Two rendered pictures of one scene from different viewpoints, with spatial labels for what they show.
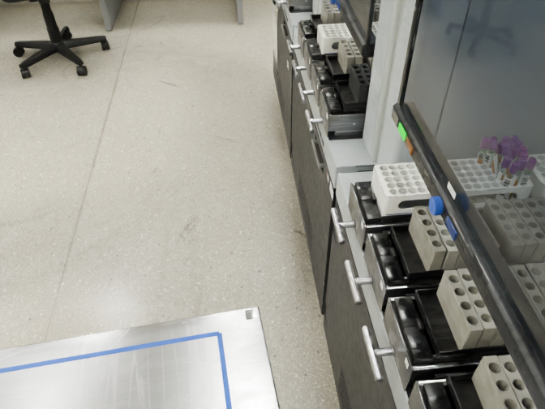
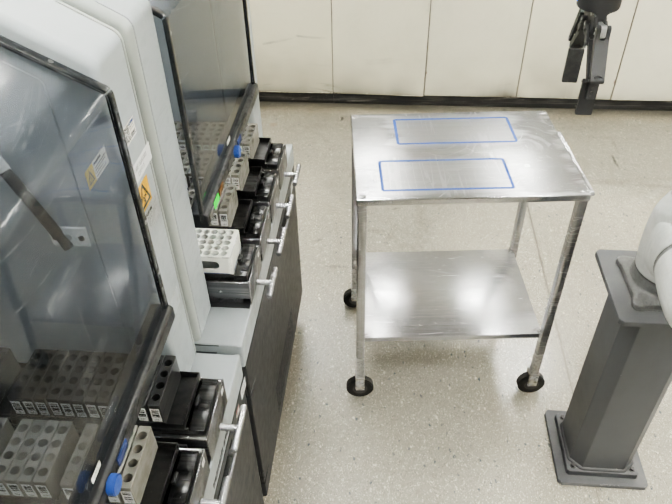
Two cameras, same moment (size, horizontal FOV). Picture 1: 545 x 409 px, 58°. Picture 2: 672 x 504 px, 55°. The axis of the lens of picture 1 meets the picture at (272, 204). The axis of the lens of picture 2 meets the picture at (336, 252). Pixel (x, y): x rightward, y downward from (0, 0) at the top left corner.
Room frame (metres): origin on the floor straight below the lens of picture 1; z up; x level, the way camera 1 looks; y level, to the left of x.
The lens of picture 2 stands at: (1.83, 0.21, 1.79)
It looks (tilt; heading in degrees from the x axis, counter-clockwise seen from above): 40 degrees down; 190
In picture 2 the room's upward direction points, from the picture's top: 1 degrees counter-clockwise
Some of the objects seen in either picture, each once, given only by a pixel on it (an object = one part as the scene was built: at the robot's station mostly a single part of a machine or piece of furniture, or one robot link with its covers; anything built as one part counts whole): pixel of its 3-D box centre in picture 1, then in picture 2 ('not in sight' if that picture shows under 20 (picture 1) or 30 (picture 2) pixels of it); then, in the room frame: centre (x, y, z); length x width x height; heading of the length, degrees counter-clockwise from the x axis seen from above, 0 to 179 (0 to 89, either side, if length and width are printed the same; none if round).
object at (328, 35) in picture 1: (366, 38); not in sight; (1.47, -0.30, 0.83); 0.30 x 0.10 x 0.06; 95
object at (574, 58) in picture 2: not in sight; (572, 65); (0.53, 0.47, 1.22); 0.03 x 0.01 x 0.07; 95
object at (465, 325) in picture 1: (457, 310); (240, 172); (0.45, -0.29, 0.85); 0.12 x 0.02 x 0.06; 4
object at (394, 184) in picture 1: (448, 187); (172, 251); (0.77, -0.36, 0.83); 0.30 x 0.10 x 0.06; 95
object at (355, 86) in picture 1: (358, 84); (165, 390); (1.16, -0.23, 0.85); 0.12 x 0.02 x 0.06; 5
